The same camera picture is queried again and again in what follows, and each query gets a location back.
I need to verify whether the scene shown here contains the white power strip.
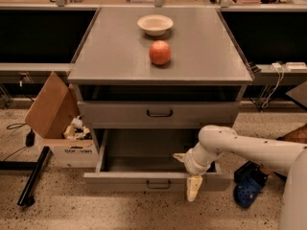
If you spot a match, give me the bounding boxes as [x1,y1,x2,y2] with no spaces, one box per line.
[285,62,307,71]

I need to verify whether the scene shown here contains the black power adapter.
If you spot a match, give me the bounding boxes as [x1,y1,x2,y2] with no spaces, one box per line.
[25,130,35,147]

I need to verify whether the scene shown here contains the white cables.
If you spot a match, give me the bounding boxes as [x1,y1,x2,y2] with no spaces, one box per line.
[259,60,285,109]

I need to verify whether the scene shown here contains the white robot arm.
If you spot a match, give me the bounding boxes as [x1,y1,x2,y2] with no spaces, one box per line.
[174,126,307,230]

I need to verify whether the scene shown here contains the black chair base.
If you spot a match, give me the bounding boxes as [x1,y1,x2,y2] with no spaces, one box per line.
[234,161,272,185]

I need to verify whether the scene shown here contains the open cardboard box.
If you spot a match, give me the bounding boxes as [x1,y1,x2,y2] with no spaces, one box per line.
[25,72,99,168]

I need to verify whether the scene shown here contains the white bowl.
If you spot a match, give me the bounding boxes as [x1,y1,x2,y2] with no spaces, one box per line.
[137,14,174,36]

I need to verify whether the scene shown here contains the grey drawer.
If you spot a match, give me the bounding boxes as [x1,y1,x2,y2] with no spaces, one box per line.
[78,101,239,129]
[83,128,232,193]

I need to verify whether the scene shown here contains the blue croc shoe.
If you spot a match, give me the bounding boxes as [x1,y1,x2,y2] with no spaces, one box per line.
[233,173,268,208]

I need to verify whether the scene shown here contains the red apple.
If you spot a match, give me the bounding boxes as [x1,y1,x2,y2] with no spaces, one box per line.
[149,40,171,65]

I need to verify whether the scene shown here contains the black table leg frame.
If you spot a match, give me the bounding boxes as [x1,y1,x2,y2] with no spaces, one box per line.
[0,147,50,207]

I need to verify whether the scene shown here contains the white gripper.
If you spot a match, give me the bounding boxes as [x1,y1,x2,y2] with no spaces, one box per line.
[173,143,218,202]

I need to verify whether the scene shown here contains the grey drawer cabinet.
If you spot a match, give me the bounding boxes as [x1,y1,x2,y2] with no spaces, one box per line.
[66,6,254,177]

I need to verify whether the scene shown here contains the grey top drawer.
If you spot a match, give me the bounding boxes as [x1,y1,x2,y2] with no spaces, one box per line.
[78,101,239,129]

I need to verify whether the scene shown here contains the person's bare leg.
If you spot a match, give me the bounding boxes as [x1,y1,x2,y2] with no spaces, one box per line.
[259,125,307,182]

